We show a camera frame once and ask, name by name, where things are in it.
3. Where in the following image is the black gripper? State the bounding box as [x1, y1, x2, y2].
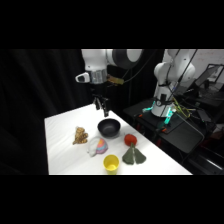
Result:
[88, 81, 110, 118]

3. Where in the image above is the yellow plastic cup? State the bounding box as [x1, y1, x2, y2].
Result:
[102, 154, 120, 175]

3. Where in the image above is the black bowl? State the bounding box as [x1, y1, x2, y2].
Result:
[97, 118, 122, 139]

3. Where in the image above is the yellowish wrist attachment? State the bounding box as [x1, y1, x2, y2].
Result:
[106, 75, 125, 86]

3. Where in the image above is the brown teddy bear toy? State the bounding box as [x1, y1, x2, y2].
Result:
[72, 126, 90, 146]

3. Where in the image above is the white pink blue plush toy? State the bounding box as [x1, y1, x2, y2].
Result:
[86, 136, 109, 158]

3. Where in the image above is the red plush toy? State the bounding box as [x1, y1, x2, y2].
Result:
[123, 133, 138, 147]

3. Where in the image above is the green plush toy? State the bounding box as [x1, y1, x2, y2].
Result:
[121, 142, 147, 166]

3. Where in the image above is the black robot stand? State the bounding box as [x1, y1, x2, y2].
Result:
[122, 97, 206, 155]

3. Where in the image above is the dark laptop screen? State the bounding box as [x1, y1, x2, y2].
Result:
[194, 63, 224, 92]

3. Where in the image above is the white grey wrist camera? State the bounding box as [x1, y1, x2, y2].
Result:
[75, 71, 91, 84]

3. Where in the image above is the yellow green cable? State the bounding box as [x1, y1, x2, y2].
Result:
[172, 98, 193, 120]

